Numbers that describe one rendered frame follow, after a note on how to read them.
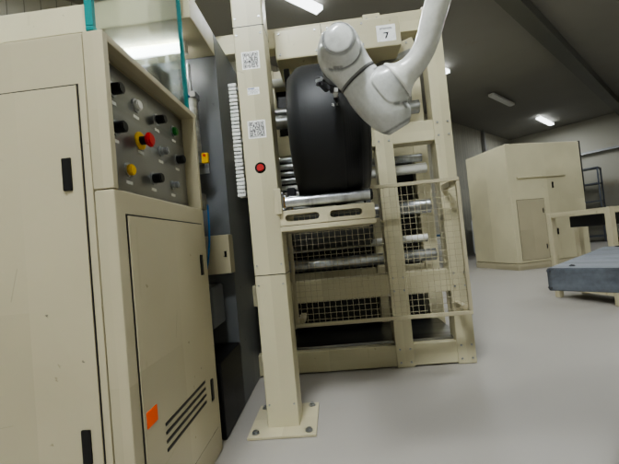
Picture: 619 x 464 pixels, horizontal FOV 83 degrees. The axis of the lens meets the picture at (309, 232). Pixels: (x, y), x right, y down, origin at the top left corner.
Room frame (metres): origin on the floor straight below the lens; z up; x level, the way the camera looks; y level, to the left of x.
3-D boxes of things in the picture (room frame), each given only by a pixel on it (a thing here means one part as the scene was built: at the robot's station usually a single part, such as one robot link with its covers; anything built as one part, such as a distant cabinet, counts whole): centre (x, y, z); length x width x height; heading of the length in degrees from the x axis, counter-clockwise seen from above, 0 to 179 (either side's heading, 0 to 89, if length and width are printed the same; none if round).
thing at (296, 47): (1.79, -0.23, 1.71); 0.61 x 0.25 x 0.15; 86
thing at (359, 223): (1.50, -0.08, 0.80); 0.37 x 0.36 x 0.02; 176
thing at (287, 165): (1.90, 0.11, 1.05); 0.20 x 0.15 x 0.30; 86
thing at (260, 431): (1.50, 0.17, 0.01); 0.27 x 0.27 x 0.02; 86
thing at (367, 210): (1.36, -0.08, 0.83); 0.36 x 0.09 x 0.06; 86
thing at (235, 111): (1.47, 0.26, 1.19); 0.05 x 0.04 x 0.48; 176
